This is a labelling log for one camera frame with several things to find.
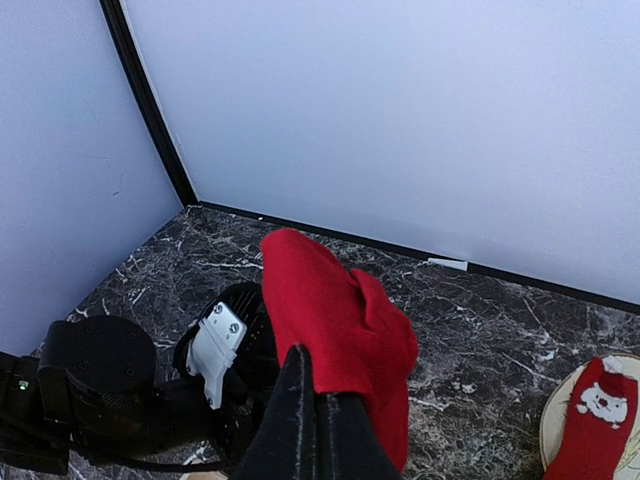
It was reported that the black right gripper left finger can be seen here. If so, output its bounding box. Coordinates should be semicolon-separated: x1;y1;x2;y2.
231;345;315;480

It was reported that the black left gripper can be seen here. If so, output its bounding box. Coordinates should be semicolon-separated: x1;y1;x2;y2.
139;319;281;471

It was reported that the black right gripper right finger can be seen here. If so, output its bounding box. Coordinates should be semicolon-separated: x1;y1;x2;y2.
317;393;401;480

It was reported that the plain red sock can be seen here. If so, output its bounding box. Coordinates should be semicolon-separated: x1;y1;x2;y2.
261;229;419;471

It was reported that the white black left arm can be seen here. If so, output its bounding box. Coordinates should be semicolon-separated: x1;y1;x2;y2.
1;316;279;475

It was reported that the round beige decorated plate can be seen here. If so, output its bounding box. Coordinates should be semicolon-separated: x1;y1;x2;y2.
538;352;640;480

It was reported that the white tape strip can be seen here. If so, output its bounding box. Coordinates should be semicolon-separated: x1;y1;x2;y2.
427;257;468;271

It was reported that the red santa sock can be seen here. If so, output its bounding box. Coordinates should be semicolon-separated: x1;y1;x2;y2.
542;355;640;480

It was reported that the black left corner post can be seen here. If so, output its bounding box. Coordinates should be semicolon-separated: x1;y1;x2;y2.
99;0;199;207

